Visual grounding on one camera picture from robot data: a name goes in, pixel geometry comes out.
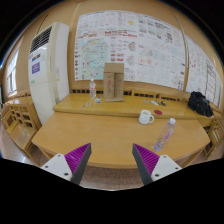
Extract white standing air conditioner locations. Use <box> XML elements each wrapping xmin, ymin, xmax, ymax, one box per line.
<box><xmin>28</xmin><ymin>22</ymin><xmax>69</xmax><ymax>124</ymax></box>

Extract red bottle cap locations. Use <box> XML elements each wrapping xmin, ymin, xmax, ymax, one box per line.
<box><xmin>154</xmin><ymin>110</ymin><xmax>162</xmax><ymax>115</ymax></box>

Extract right wall poster sheet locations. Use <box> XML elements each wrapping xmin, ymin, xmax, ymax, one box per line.
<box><xmin>186</xmin><ymin>36</ymin><xmax>223</xmax><ymax>108</ymax></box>

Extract far clear water bottle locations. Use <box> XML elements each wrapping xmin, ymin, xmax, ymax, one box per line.
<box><xmin>89</xmin><ymin>79</ymin><xmax>96</xmax><ymax>99</ymax></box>

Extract wooden chair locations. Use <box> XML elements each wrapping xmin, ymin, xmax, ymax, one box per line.
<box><xmin>204</xmin><ymin>117</ymin><xmax>224</xmax><ymax>159</ymax></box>
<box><xmin>1</xmin><ymin>103</ymin><xmax>41</xmax><ymax>154</ymax></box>

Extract wooden chair left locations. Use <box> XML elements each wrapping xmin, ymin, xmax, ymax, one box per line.
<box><xmin>1</xmin><ymin>103</ymin><xmax>41</xmax><ymax>154</ymax></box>

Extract black bag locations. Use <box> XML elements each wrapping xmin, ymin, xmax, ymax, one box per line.
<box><xmin>188</xmin><ymin>91</ymin><xmax>214</xmax><ymax>117</ymax></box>

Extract wooden chair right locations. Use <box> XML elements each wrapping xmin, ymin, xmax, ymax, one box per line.
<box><xmin>204</xmin><ymin>117</ymin><xmax>224</xmax><ymax>159</ymax></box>

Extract clear plastic water bottle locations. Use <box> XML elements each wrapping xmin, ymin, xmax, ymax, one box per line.
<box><xmin>154</xmin><ymin>118</ymin><xmax>176</xmax><ymax>151</ymax></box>

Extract large wall poster sheet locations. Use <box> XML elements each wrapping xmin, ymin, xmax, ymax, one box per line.
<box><xmin>74</xmin><ymin>10</ymin><xmax>185</xmax><ymax>90</ymax></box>

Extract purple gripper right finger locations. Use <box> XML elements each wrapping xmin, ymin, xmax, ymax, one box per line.
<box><xmin>132</xmin><ymin>144</ymin><xmax>181</xmax><ymax>185</ymax></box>

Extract white ceramic mug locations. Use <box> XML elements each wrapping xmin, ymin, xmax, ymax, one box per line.
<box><xmin>139</xmin><ymin>110</ymin><xmax>154</xmax><ymax>125</ymax></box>

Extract small dark items on table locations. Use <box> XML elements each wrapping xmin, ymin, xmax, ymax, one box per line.
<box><xmin>143</xmin><ymin>100</ymin><xmax>167</xmax><ymax>106</ymax></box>

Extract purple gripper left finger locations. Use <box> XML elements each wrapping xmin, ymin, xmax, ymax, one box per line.
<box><xmin>42</xmin><ymin>143</ymin><xmax>92</xmax><ymax>185</ymax></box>

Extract small blue white item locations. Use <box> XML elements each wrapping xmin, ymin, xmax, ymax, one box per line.
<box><xmin>95</xmin><ymin>97</ymin><xmax>102</xmax><ymax>104</ymax></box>

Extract brown cardboard box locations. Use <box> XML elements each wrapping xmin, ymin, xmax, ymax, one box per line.
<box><xmin>103</xmin><ymin>63</ymin><xmax>124</xmax><ymax>102</ymax></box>

